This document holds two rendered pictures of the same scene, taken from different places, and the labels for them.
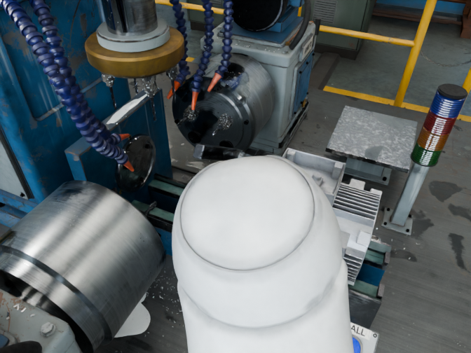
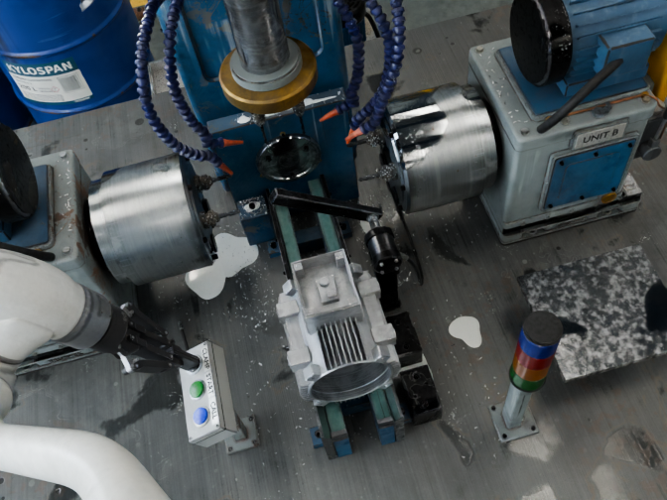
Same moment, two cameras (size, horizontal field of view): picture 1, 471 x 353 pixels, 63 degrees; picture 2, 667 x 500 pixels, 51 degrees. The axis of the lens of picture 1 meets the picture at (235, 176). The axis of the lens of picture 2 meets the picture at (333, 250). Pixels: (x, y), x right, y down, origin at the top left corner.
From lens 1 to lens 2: 0.96 m
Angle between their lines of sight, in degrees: 42
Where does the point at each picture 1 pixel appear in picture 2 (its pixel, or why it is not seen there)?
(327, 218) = not seen: outside the picture
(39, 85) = (218, 54)
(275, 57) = (510, 131)
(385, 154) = (571, 341)
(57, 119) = not seen: hidden behind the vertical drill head
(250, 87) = (432, 153)
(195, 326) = not seen: outside the picture
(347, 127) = (586, 274)
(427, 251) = (491, 471)
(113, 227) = (161, 213)
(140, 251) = (174, 243)
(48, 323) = (67, 247)
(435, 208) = (582, 451)
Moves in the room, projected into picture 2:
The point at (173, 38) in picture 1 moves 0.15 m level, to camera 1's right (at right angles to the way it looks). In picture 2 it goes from (290, 86) to (341, 133)
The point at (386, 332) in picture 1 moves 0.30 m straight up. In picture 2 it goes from (347, 475) to (332, 426)
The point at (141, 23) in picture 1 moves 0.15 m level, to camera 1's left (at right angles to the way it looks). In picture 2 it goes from (253, 65) to (208, 25)
